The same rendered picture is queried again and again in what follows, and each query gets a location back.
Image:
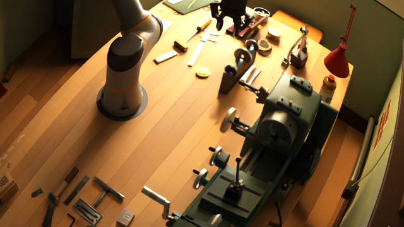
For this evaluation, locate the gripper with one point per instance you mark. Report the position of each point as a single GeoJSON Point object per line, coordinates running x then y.
{"type": "Point", "coordinates": [233, 6]}

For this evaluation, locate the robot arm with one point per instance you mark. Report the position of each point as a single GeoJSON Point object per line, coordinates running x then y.
{"type": "Point", "coordinates": [126, 63]}

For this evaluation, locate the dark tumbler lever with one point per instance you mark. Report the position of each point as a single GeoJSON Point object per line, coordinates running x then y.
{"type": "Point", "coordinates": [254, 89]}

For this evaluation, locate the grey lathe chuck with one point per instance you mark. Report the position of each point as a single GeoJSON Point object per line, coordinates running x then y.
{"type": "Point", "coordinates": [277, 129]}

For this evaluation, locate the green lathe body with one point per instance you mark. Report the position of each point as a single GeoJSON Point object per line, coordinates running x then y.
{"type": "Point", "coordinates": [325, 116]}

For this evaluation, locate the black hex key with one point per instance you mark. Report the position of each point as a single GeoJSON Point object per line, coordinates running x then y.
{"type": "Point", "coordinates": [72, 218]}

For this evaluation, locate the round metal tin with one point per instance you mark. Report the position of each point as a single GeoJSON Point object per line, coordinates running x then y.
{"type": "Point", "coordinates": [261, 14]}

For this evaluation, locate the white vernier caliper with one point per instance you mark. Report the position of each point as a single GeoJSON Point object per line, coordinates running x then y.
{"type": "Point", "coordinates": [197, 52]}

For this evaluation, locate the yellow pencil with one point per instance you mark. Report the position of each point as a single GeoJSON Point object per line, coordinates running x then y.
{"type": "Point", "coordinates": [191, 4]}

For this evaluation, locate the steel rod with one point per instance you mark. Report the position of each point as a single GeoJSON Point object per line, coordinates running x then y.
{"type": "Point", "coordinates": [248, 74]}
{"type": "Point", "coordinates": [256, 75]}

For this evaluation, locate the dark green mat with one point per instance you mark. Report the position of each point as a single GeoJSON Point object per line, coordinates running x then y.
{"type": "Point", "coordinates": [176, 8]}

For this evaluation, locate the white paper sheet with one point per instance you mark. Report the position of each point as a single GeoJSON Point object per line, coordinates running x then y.
{"type": "Point", "coordinates": [167, 26]}

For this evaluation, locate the grey dial indicator stand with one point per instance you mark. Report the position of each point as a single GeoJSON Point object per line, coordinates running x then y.
{"type": "Point", "coordinates": [299, 58]}

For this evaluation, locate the grey plate with orange knob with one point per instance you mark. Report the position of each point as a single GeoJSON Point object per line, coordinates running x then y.
{"type": "Point", "coordinates": [301, 83]}
{"type": "Point", "coordinates": [288, 104]}

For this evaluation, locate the large silver handwheel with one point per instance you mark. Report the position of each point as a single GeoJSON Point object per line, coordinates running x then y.
{"type": "Point", "coordinates": [227, 120]}

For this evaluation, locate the red desk lamp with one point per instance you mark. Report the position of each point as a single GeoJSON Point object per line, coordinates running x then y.
{"type": "Point", "coordinates": [337, 61]}

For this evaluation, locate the red capped oil bottle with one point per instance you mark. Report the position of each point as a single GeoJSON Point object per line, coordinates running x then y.
{"type": "Point", "coordinates": [328, 88]}

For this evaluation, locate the small silver handwheel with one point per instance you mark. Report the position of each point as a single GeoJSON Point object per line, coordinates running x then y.
{"type": "Point", "coordinates": [215, 156]}
{"type": "Point", "coordinates": [200, 178]}

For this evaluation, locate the pale cabinet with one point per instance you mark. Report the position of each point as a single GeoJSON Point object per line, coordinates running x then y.
{"type": "Point", "coordinates": [91, 31]}

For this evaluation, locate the pink white small box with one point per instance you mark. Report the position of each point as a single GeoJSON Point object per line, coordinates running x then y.
{"type": "Point", "coordinates": [125, 218]}

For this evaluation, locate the dark grey file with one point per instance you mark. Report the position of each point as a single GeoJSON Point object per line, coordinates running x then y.
{"type": "Point", "coordinates": [76, 190]}

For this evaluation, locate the grey slotted steel plate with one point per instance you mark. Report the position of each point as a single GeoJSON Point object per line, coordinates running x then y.
{"type": "Point", "coordinates": [87, 211]}

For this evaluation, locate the small dark metal piece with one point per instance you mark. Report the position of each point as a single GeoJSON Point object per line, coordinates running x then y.
{"type": "Point", "coordinates": [37, 192]}

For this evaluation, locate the cardboard box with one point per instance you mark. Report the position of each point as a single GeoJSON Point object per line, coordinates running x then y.
{"type": "Point", "coordinates": [8, 189]}

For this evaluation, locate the black tool post lever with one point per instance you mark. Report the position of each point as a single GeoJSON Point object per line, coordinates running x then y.
{"type": "Point", "coordinates": [238, 171]}

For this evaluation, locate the dark round base plate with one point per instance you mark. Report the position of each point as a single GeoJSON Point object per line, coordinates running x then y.
{"type": "Point", "coordinates": [102, 110]}

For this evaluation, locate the dark tool post block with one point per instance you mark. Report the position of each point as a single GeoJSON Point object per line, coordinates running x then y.
{"type": "Point", "coordinates": [235, 190]}

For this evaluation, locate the red wall sign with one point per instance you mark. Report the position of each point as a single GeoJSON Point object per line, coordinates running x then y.
{"type": "Point", "coordinates": [382, 124]}

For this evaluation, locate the grey wall pipe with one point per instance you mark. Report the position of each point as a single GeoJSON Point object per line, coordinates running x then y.
{"type": "Point", "coordinates": [361, 154]}

